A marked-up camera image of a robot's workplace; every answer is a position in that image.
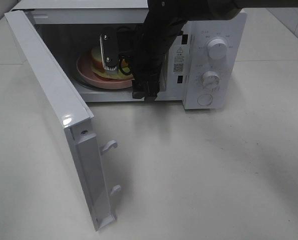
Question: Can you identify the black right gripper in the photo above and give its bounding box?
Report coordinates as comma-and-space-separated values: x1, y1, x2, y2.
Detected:
132, 14, 187, 101

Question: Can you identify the white bread sandwich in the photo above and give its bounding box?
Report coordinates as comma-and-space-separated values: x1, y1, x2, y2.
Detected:
91, 46, 133, 81

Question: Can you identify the pink round plate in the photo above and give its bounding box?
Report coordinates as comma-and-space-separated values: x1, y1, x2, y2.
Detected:
77, 49, 134, 90

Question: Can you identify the round door release button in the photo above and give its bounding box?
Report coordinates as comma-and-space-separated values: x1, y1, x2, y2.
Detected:
197, 93, 213, 106

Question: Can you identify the white microwave door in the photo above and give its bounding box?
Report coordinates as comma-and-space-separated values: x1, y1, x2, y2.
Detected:
5, 10, 117, 231

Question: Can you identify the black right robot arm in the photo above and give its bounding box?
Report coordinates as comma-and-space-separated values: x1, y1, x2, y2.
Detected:
130, 0, 242, 100

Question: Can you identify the white warning label sticker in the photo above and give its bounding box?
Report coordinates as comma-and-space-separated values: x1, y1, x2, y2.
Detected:
168, 44, 189, 75

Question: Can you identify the white microwave oven body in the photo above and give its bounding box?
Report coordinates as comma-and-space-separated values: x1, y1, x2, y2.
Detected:
10, 0, 247, 110

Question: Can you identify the lower white timer knob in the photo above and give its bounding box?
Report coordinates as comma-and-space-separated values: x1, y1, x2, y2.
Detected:
201, 71, 220, 90

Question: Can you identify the upper white power knob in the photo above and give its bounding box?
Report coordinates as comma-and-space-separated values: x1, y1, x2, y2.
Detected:
207, 37, 228, 60

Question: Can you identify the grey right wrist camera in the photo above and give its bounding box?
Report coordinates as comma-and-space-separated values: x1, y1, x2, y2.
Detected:
100, 27, 119, 75

